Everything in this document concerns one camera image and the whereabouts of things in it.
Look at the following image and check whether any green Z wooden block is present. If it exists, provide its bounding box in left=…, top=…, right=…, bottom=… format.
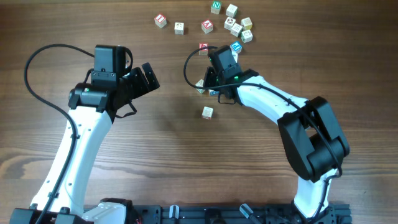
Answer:
left=195, top=79, right=205, bottom=94

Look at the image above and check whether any blue H wooden block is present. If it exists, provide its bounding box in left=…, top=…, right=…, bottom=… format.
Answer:
left=209, top=90, right=219, bottom=96

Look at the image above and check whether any wooden block red side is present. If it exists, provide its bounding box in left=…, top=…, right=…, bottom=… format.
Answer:
left=201, top=106, right=213, bottom=119

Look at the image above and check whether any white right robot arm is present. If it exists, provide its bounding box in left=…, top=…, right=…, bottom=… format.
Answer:
left=203, top=65, right=349, bottom=223

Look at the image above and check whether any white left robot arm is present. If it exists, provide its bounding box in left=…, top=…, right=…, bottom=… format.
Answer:
left=10, top=63, right=160, bottom=223

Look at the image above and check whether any red O letter block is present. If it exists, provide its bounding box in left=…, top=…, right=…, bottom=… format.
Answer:
left=198, top=43, right=208, bottom=55

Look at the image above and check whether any light blue P block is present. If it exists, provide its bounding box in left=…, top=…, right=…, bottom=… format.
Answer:
left=230, top=41, right=243, bottom=54

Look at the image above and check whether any red A letter block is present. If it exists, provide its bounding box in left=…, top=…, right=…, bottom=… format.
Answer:
left=201, top=20, right=213, bottom=34

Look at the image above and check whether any wooden block number 8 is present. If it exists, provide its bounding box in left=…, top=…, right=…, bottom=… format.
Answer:
left=241, top=30, right=253, bottom=43

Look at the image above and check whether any wooden block green side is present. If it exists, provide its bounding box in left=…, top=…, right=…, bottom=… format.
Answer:
left=230, top=23, right=243, bottom=37

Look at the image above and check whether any wooden block ladybug picture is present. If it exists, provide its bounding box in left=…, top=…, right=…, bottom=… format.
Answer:
left=224, top=17, right=236, bottom=30

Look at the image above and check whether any wooden block number 2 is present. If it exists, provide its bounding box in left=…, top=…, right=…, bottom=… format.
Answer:
left=174, top=22, right=185, bottom=35

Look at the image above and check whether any red I letter block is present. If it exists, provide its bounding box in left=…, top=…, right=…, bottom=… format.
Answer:
left=154, top=14, right=167, bottom=28

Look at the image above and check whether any yellow-sided wooden block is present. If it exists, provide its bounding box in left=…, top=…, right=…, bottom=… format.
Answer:
left=241, top=17, right=252, bottom=30

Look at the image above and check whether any green-sided Z wooden block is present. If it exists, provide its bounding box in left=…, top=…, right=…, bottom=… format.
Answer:
left=226, top=4, right=238, bottom=18

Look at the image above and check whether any green N letter block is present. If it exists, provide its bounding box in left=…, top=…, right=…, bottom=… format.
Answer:
left=211, top=1, right=221, bottom=14

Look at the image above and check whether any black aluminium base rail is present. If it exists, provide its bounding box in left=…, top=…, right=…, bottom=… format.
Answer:
left=133, top=203, right=353, bottom=224

